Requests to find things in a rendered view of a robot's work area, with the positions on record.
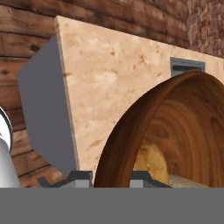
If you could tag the grey counter side panel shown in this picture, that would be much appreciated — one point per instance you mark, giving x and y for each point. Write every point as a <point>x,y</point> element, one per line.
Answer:
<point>43,102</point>

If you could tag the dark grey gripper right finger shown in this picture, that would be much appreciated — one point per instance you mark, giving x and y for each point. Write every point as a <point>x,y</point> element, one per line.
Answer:
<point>140,178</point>

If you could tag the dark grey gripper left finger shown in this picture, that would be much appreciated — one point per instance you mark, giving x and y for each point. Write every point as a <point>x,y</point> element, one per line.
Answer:
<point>80,178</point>

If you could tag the yellow bread piece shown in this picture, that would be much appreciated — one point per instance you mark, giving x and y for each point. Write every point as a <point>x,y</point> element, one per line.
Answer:
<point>153,163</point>

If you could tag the white rounded object black rim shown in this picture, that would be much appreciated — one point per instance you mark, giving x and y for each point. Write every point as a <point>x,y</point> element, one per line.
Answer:
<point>5,157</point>

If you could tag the brown wooden bowl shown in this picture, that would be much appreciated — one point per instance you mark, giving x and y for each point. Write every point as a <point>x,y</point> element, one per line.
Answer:
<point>122,145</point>

